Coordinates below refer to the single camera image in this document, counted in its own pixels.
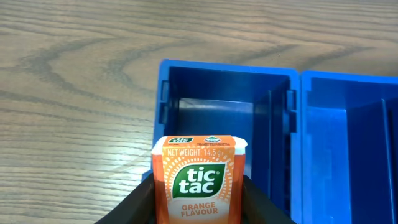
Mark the orange candy box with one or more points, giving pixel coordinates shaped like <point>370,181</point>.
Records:
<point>199,186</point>

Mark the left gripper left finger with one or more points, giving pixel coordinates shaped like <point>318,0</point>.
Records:
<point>136,208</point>

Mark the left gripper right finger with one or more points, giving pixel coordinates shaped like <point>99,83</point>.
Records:
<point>261,211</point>

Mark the blue tray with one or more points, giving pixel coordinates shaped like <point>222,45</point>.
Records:
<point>326,140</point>

